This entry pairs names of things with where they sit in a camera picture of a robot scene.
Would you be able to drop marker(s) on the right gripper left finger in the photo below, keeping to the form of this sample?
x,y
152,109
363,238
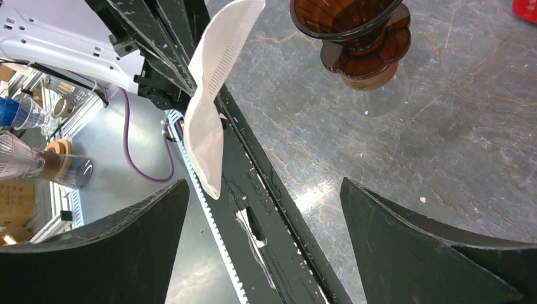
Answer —
x,y
125,257

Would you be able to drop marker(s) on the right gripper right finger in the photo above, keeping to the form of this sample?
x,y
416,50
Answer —
x,y
405,257

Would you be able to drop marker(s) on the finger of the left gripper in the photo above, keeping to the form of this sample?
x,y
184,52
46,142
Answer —
x,y
188,19
144,23

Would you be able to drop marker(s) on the brown transparent dripper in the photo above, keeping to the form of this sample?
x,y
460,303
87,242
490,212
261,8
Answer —
x,y
360,39

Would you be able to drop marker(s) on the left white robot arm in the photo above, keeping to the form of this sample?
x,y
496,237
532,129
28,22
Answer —
x,y
110,41

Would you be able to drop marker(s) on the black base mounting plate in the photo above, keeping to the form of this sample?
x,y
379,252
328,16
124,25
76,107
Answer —
x,y
273,252

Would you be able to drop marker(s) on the brown tape roll on bench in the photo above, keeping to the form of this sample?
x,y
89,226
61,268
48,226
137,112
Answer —
x,y
60,146

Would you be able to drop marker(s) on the clear glass jar on bench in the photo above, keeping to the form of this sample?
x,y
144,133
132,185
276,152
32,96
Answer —
x,y
18,160

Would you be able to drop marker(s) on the small glass beaker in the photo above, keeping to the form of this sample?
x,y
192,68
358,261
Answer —
x,y
379,95

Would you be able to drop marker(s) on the red plastic basket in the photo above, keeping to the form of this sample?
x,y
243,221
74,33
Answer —
x,y
525,9

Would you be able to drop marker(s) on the white cable duct strip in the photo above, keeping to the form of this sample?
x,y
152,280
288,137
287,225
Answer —
x,y
172,117

